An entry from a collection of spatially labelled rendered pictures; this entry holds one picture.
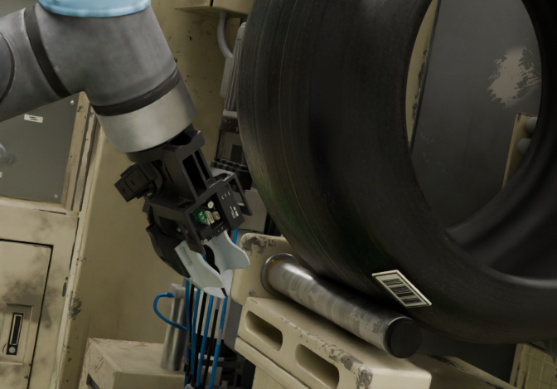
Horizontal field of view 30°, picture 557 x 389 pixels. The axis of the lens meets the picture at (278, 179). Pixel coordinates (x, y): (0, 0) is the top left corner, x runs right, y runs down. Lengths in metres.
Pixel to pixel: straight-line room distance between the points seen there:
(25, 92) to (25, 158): 0.79
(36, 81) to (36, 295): 0.83
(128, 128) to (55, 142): 0.79
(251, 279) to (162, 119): 0.50
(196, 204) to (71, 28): 0.21
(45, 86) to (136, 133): 0.09
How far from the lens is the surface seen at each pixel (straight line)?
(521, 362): 1.74
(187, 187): 1.00
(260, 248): 1.43
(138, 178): 1.07
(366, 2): 1.09
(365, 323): 1.18
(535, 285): 1.22
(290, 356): 1.30
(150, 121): 0.98
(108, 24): 0.94
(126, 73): 0.96
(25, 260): 1.73
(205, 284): 1.10
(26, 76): 0.96
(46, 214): 1.73
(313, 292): 1.31
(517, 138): 1.79
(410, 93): 1.54
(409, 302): 1.16
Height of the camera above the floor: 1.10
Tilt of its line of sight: 3 degrees down
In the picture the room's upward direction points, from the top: 11 degrees clockwise
